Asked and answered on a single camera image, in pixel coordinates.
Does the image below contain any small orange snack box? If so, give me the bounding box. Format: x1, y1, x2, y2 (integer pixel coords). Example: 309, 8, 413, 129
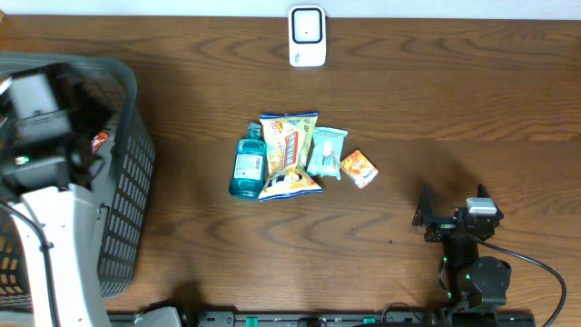
341, 150, 379, 189

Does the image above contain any pale green wet wipes pack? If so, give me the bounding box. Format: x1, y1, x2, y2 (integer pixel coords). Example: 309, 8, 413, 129
307, 127, 348, 180

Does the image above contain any yellow chips bag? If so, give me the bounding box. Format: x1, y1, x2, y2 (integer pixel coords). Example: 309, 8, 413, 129
259, 112, 322, 202

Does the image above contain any teal mouthwash bottle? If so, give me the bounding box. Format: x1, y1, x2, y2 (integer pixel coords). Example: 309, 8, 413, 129
229, 122, 267, 200

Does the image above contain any red orange snack stick packet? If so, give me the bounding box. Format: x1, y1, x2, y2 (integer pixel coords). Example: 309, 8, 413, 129
91, 131, 110, 153

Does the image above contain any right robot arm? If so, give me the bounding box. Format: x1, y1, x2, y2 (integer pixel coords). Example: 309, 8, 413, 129
412, 184, 512, 326

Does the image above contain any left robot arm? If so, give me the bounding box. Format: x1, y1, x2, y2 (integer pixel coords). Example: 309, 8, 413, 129
1, 57, 187, 326

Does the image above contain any white barcode scanner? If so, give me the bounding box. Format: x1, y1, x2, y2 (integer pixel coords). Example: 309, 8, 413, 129
288, 5, 327, 67

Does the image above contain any grey plastic shopping basket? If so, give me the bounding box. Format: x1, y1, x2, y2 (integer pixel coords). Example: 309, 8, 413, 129
1, 52, 155, 300

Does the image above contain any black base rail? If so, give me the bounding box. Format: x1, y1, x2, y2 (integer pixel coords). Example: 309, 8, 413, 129
108, 310, 537, 327

